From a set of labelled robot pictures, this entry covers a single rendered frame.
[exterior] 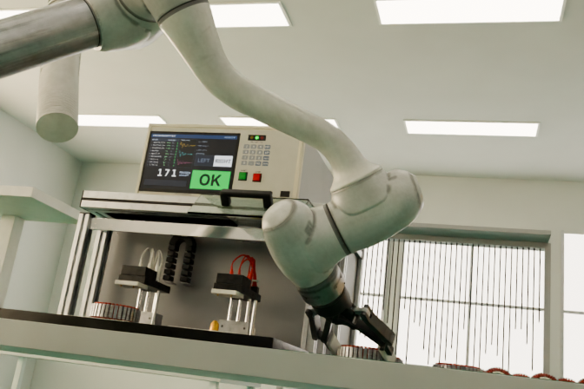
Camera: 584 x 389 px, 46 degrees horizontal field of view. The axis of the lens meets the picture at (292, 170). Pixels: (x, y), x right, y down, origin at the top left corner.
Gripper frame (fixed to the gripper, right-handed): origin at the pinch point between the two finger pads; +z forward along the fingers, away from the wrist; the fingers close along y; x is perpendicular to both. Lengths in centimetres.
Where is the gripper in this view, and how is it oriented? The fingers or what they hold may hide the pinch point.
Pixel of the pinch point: (363, 355)
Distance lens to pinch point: 148.8
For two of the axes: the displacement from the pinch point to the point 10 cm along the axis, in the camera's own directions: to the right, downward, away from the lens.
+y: 8.2, -0.7, -5.6
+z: 4.2, 7.5, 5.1
